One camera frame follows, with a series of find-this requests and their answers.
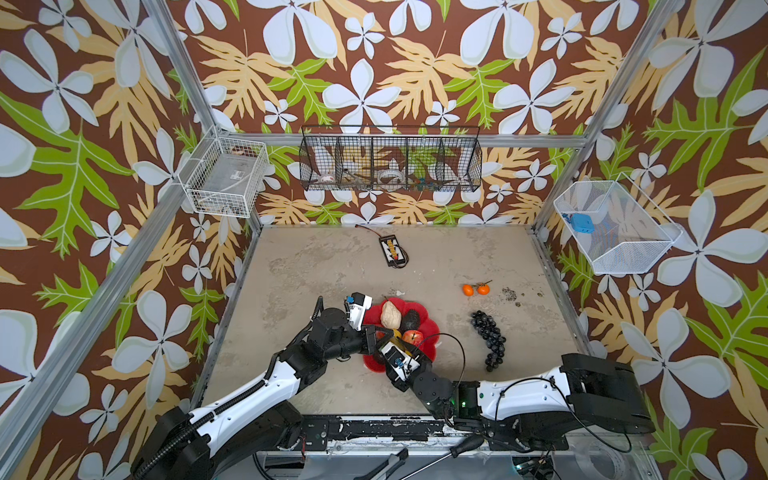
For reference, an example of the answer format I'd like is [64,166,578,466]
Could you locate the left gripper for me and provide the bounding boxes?
[324,323,395,364]

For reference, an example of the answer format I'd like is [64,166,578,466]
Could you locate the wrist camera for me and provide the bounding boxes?
[380,342,420,381]
[345,292,372,331]

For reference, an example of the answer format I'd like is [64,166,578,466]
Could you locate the red flower-shaped fruit bowl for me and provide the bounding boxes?
[363,298,440,361]

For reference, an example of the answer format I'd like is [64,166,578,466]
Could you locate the dark avocado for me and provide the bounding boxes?
[399,309,421,333]

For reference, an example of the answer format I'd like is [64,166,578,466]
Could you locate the aluminium frame post back right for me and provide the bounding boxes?
[532,0,685,232]

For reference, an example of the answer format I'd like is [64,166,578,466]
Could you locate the white wire basket left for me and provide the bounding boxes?
[180,136,270,218]

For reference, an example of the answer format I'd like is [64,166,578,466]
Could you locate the aluminium frame post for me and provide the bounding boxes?
[143,1,262,237]
[532,0,685,232]

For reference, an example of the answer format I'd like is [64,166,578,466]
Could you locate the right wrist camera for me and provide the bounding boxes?
[380,342,420,381]

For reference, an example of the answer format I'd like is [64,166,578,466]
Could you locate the black grape bunch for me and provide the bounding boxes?
[470,310,506,372]

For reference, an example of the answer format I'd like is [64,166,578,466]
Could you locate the orange tangerines on twig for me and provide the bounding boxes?
[461,281,490,297]

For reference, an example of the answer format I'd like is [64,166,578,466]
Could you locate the blue object in basket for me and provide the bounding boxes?
[568,213,595,234]

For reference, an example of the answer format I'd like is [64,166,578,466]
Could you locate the grey pliers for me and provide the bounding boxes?
[354,448,409,480]

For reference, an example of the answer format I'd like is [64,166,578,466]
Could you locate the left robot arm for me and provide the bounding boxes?
[131,308,377,479]

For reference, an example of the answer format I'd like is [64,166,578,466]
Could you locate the white wire basket right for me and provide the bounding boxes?
[554,174,683,275]

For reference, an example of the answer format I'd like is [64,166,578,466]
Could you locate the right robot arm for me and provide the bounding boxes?
[381,348,656,453]

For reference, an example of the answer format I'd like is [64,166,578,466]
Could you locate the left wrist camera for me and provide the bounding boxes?
[345,292,372,331]

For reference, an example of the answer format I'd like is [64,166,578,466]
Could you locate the white wire basket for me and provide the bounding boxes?
[180,136,270,218]
[554,174,683,275]

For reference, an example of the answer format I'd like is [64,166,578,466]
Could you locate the black wire basket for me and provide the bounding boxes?
[298,125,483,192]

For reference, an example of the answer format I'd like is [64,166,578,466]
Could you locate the aluminium frame post back left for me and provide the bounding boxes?
[143,1,262,237]

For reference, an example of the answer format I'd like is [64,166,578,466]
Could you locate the black-handled screwdriver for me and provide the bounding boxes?
[402,435,485,480]

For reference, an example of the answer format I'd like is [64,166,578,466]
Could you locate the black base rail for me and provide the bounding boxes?
[287,413,517,452]

